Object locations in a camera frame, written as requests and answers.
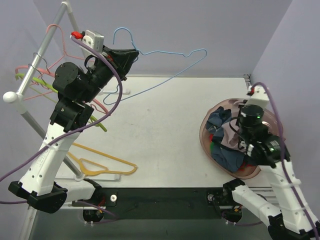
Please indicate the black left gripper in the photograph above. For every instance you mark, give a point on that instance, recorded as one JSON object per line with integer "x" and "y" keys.
{"x": 116, "y": 63}

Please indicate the light blue wire hanger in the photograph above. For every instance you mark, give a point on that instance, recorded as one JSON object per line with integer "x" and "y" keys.
{"x": 157, "y": 51}

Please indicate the pink wire hanger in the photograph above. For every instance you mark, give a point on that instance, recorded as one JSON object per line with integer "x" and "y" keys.
{"x": 65, "y": 54}

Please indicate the lime green hanger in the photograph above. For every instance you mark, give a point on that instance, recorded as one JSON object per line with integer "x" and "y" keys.
{"x": 38, "y": 81}

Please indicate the pink plastic hanger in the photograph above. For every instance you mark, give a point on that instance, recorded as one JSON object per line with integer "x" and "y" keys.
{"x": 45, "y": 71}

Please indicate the yellow plastic hanger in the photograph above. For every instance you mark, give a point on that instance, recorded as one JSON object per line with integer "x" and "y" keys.
{"x": 92, "y": 168}

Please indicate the green tank top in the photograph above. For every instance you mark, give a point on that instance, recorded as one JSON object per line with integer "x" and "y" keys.
{"x": 212, "y": 148}

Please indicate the mauve pink tank top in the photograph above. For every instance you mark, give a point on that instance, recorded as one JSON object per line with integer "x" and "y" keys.
{"x": 230, "y": 138}

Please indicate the dark grey-blue tank top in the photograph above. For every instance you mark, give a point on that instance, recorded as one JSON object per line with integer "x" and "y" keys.
{"x": 228, "y": 158}

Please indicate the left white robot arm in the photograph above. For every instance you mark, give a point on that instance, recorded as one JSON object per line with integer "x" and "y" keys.
{"x": 75, "y": 89}

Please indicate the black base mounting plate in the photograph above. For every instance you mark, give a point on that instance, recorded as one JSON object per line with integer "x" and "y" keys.
{"x": 160, "y": 203}

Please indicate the pink translucent plastic basin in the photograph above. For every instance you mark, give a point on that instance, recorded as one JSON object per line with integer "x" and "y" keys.
{"x": 245, "y": 172}

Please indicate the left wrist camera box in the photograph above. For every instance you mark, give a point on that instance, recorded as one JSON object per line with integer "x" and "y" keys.
{"x": 90, "y": 38}

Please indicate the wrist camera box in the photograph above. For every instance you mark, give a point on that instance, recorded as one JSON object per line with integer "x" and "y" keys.
{"x": 90, "y": 38}
{"x": 257, "y": 95}

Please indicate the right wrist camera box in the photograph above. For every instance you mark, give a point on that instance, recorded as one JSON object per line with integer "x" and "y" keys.
{"x": 257, "y": 95}

